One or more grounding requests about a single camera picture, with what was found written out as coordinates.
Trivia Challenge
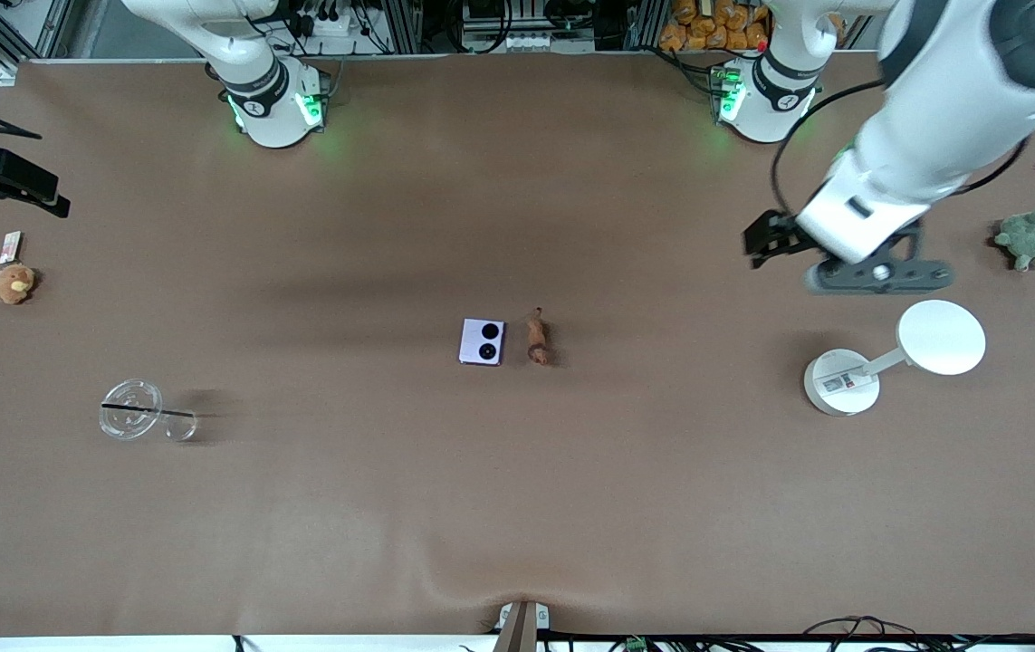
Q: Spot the lilac flip phone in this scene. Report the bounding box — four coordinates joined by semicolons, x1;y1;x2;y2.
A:
458;318;507;368

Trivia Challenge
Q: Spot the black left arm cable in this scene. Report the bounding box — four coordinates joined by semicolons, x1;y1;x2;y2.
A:
769;78;1030;218

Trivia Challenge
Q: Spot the brown plush bear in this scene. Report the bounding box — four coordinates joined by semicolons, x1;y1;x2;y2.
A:
0;263;39;306

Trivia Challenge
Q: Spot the white round desk lamp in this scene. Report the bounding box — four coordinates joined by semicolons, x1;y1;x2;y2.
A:
802;299;988;418

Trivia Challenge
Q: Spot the metal table edge bracket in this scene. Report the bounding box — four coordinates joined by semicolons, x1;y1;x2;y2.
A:
492;599;551;652

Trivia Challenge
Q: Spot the brown lion statue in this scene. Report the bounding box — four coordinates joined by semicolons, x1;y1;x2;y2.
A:
525;307;553;367

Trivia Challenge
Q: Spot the white power strip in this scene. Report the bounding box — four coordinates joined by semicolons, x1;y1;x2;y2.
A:
472;31;556;54

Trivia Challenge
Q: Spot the white socket strip with plugs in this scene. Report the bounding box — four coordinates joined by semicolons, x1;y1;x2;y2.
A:
283;0;366;39

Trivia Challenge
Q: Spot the clear plastic cup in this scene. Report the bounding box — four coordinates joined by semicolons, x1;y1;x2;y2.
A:
98;378;200;444

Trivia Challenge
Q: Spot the green plush turtle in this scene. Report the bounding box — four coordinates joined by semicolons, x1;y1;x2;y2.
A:
992;206;1035;273

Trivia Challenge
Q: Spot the black cable bundle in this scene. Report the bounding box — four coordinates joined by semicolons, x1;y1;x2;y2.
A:
562;616;1035;652

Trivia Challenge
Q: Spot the orange plush toy pile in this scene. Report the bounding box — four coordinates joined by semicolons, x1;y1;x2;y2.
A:
658;0;773;53

